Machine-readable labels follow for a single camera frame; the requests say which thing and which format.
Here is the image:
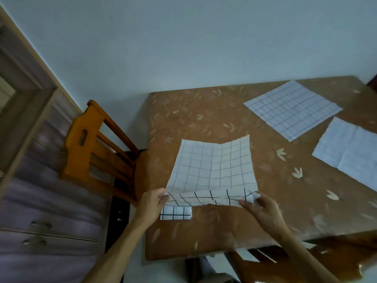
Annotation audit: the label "brown floral table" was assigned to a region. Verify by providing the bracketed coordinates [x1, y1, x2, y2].
[144, 75, 377, 261]

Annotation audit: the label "blue grey trousers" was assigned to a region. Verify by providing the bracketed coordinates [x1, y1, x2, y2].
[188, 257, 236, 283]

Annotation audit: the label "person's left hand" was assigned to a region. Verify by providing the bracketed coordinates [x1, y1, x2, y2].
[134, 187, 171, 230]

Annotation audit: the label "person's left forearm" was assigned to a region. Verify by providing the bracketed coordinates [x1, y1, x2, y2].
[82, 221, 148, 283]

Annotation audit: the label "person's right hand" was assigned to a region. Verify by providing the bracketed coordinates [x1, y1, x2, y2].
[238, 192, 291, 241]

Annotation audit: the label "orange wooden chair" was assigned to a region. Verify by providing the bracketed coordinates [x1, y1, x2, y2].
[60, 99, 148, 204]
[227, 232, 377, 283]

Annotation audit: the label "wooden shelf cabinet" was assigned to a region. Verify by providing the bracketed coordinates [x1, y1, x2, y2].
[0, 6, 114, 283]

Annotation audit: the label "person's right forearm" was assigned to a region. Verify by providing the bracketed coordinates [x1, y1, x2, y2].
[275, 230, 342, 283]

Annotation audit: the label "grid cloth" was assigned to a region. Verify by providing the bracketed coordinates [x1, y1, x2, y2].
[311, 117, 377, 193]
[243, 80, 343, 143]
[164, 134, 261, 208]
[159, 205, 192, 221]

